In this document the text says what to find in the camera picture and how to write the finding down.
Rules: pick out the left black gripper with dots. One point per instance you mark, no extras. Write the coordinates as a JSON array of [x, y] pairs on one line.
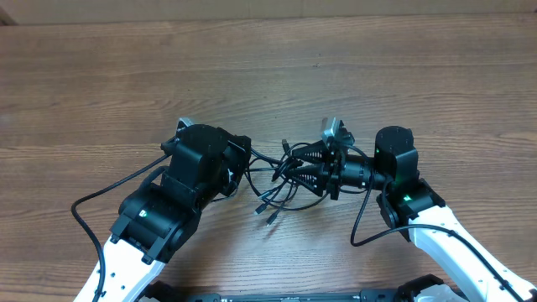
[[237, 148]]

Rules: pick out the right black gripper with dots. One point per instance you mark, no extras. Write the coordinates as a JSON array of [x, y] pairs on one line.
[[318, 170]]

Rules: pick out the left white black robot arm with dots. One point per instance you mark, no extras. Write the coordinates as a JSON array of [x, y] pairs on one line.
[[160, 216]]

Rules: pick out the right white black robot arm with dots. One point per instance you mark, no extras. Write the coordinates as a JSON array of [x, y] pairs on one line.
[[408, 206]]

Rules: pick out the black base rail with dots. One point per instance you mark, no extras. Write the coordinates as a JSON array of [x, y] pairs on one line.
[[426, 288]]

